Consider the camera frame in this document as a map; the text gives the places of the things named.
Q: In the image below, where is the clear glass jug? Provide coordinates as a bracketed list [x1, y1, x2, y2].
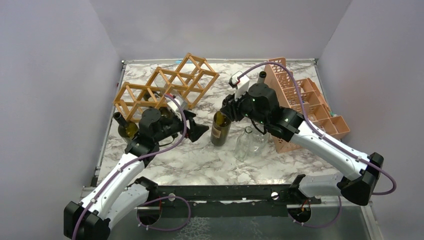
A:
[234, 125, 270, 162]

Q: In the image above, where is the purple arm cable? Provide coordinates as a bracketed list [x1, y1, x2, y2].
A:
[236, 61, 397, 196]
[71, 94, 188, 240]

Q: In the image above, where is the clear glass bottle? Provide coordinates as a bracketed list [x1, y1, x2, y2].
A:
[154, 73, 177, 98]

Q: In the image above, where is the wooden wine rack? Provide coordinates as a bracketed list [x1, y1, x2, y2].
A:
[113, 53, 220, 123]

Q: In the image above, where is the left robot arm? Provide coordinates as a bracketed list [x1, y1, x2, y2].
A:
[63, 96, 209, 240]

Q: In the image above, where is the green wine bottle silver neck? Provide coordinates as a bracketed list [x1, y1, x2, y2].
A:
[257, 71, 267, 84]

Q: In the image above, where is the pink plastic organizer rack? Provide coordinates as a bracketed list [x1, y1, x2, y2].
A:
[264, 63, 350, 140]

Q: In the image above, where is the dark green wine bottle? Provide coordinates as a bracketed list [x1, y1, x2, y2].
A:
[143, 91, 171, 119]

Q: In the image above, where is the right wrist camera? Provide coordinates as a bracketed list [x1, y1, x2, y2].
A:
[165, 94, 188, 113]

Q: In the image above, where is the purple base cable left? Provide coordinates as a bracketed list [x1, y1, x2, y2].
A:
[136, 194, 193, 232]

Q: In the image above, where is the dark wine bottle at left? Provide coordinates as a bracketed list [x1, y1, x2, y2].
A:
[112, 111, 139, 144]

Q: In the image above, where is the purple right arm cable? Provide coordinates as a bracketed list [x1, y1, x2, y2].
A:
[71, 94, 188, 240]

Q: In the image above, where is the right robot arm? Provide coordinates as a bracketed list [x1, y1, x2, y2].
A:
[220, 83, 384, 206]

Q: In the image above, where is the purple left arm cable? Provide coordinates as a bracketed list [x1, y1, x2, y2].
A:
[236, 61, 397, 196]

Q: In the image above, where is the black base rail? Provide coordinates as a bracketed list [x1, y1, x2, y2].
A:
[131, 176, 321, 225]

